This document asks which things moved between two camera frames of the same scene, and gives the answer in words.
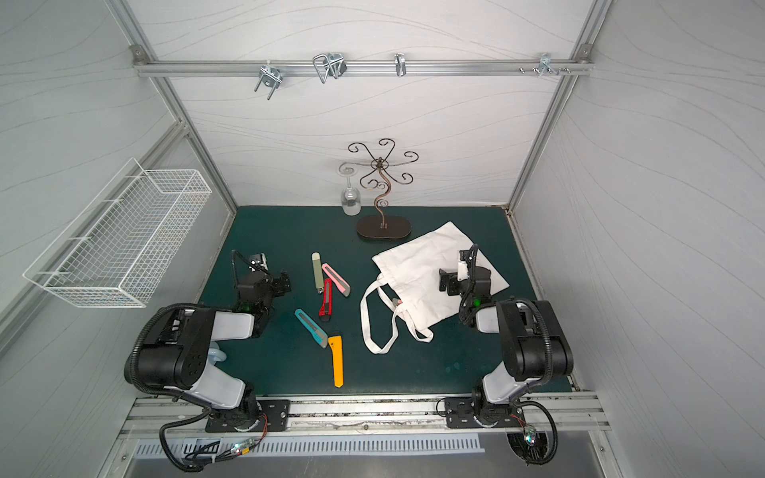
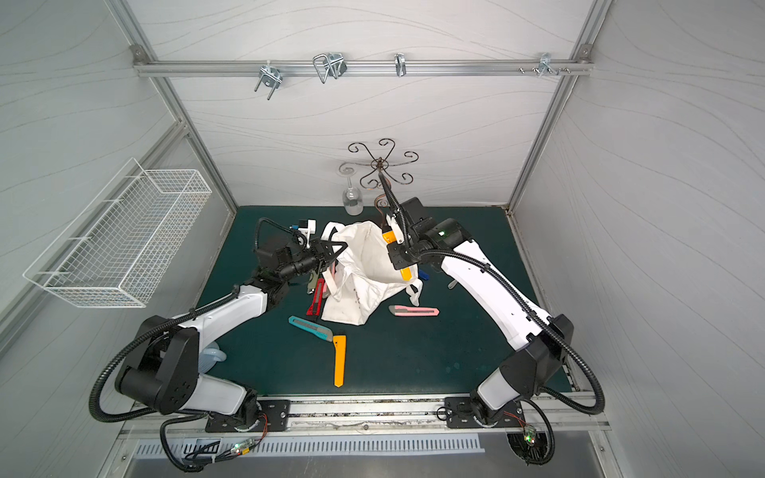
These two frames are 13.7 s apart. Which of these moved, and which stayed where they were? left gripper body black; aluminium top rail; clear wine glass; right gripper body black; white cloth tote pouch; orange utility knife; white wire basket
Moved: white cloth tote pouch; right gripper body black; left gripper body black
Stayed: clear wine glass; orange utility knife; white wire basket; aluminium top rail
